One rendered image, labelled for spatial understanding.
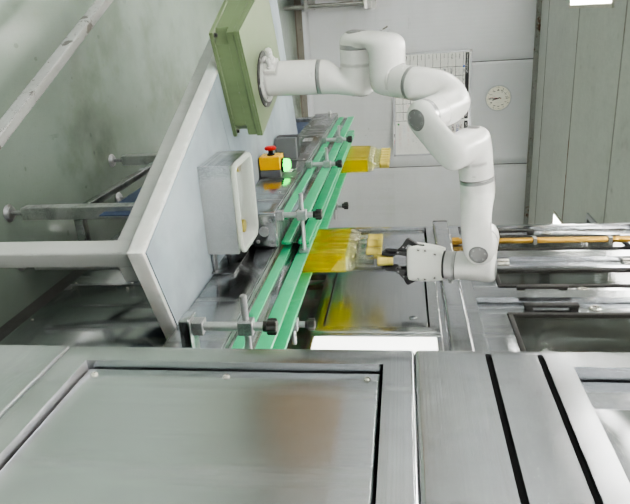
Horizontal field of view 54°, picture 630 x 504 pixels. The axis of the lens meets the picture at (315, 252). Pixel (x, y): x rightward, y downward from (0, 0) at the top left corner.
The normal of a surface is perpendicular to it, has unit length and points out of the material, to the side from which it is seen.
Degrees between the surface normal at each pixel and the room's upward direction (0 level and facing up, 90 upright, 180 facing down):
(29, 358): 90
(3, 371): 90
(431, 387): 90
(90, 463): 90
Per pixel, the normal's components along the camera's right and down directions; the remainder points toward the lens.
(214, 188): -0.13, 0.36
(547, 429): -0.06, -0.93
